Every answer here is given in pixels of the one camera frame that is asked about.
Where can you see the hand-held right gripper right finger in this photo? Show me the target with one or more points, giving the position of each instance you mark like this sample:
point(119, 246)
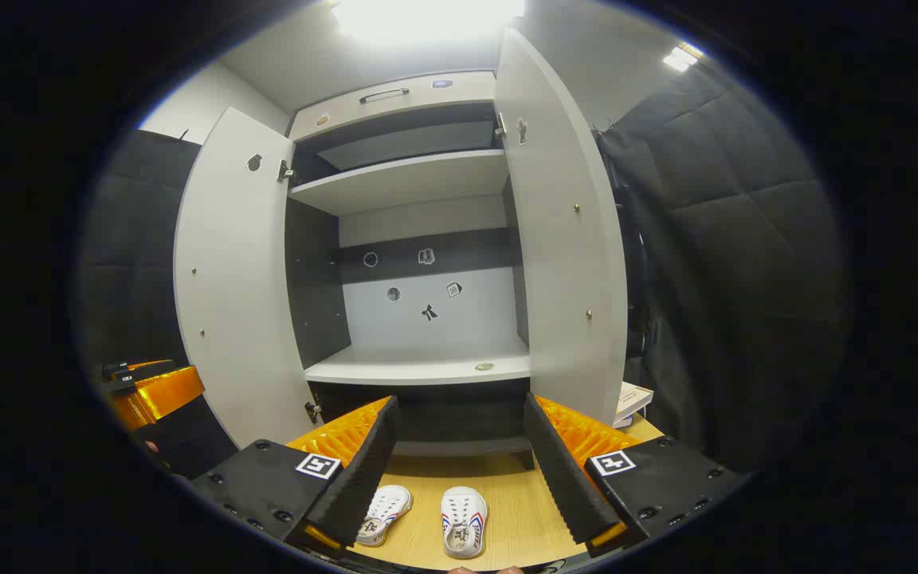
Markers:
point(562, 478)

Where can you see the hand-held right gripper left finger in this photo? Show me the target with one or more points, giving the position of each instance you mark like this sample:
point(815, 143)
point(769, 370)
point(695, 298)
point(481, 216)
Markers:
point(363, 470)

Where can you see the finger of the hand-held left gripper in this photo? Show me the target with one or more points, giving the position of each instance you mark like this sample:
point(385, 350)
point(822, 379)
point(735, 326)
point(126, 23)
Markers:
point(140, 375)
point(164, 395)

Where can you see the white striped shoe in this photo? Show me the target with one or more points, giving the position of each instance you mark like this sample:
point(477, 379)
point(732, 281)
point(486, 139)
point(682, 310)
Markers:
point(464, 518)
point(387, 510)

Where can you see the grey cabinet door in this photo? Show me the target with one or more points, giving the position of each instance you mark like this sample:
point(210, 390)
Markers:
point(562, 255)
point(236, 279)

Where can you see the grey shoe cabinet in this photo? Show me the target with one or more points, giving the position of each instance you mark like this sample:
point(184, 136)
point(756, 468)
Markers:
point(419, 179)

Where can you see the white book stack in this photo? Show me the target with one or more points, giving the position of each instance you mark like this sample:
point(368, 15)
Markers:
point(634, 399)

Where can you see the black backdrop cloth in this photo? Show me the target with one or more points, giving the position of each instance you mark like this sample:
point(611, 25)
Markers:
point(746, 239)

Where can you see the ceiling light panel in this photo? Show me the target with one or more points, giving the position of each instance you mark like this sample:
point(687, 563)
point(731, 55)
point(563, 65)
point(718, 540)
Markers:
point(427, 16)
point(680, 57)

